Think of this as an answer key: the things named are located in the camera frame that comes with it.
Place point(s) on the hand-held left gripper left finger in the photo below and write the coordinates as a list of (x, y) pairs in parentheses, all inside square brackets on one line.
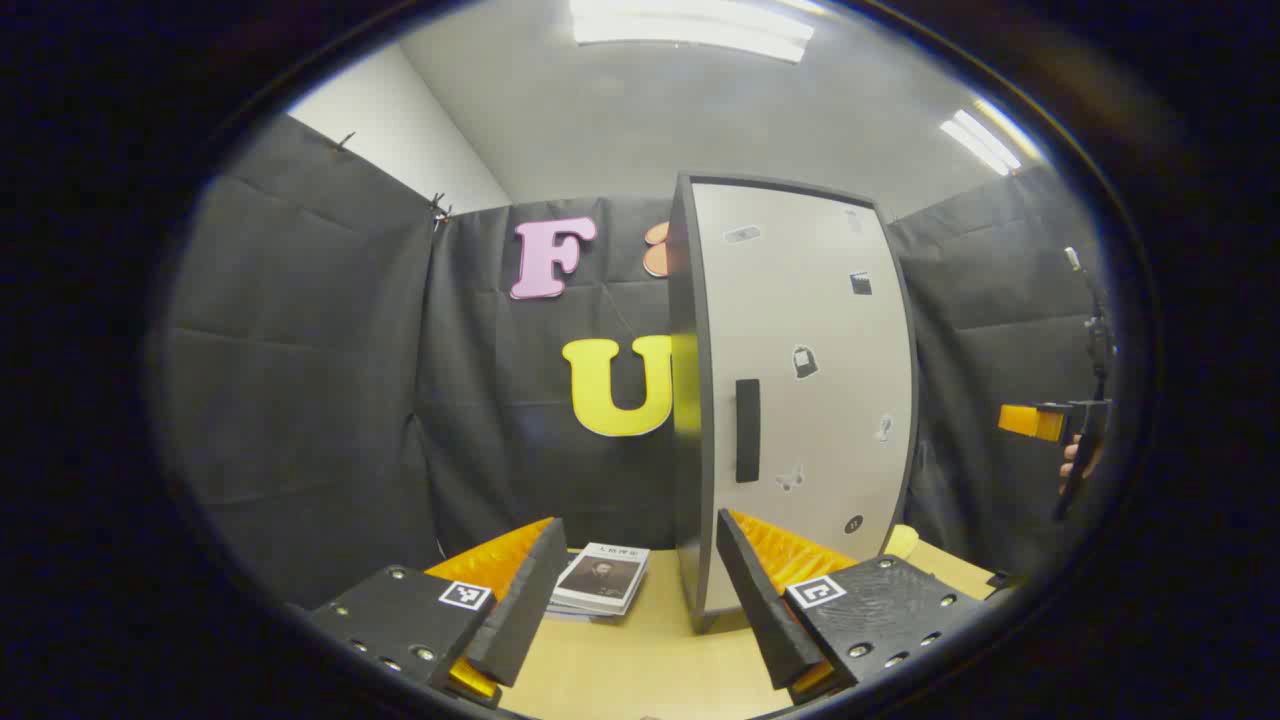
[(525, 610)]

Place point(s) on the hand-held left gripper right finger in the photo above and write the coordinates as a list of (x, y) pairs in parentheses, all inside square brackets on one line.
[(765, 610)]

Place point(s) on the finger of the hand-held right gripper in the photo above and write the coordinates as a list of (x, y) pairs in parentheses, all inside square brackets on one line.
[(1030, 420)]

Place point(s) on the pale yellow round coaster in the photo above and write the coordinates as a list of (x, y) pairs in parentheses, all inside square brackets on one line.
[(903, 543)]

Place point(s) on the grey cabinet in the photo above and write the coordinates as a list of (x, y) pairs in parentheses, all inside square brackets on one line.
[(685, 400)]

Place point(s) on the white book with portrait cover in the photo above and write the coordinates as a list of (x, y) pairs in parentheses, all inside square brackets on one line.
[(600, 578)]

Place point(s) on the black backdrop cloth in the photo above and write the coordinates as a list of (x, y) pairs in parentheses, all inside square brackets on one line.
[(330, 400)]

